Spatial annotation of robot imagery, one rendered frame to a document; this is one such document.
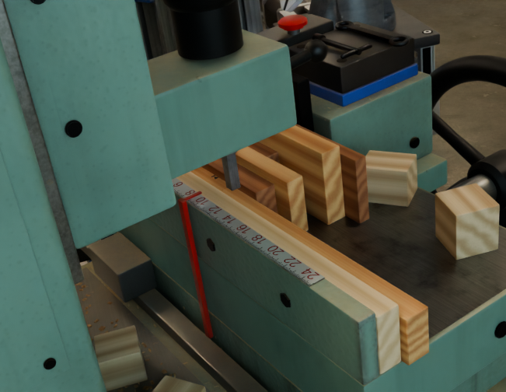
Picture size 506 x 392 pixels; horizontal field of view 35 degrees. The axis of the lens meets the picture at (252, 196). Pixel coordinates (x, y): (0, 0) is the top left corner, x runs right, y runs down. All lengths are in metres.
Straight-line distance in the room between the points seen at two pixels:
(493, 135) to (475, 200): 2.17
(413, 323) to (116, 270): 0.34
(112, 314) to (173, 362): 0.10
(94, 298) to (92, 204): 0.32
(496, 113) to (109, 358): 2.40
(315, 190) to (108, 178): 0.23
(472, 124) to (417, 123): 2.07
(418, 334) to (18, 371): 0.26
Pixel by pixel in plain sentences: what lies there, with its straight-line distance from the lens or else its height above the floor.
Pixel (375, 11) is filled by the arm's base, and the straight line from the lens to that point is 1.34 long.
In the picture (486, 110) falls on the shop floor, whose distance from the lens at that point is 3.00.
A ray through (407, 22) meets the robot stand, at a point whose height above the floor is 0.82.
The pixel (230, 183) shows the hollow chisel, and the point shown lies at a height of 0.96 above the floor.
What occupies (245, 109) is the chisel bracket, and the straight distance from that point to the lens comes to 0.61.
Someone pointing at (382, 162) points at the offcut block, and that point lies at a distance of 0.72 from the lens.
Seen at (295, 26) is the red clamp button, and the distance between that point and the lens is 0.81.
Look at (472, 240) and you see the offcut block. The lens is 0.65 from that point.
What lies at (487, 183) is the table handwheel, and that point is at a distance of 0.90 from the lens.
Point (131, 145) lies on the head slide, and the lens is 0.53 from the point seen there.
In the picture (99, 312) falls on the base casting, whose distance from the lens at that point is 0.82.
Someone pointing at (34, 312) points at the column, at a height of 1.00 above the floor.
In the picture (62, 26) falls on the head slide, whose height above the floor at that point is 1.15.
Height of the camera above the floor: 1.28
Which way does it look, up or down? 30 degrees down
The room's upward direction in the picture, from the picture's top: 9 degrees counter-clockwise
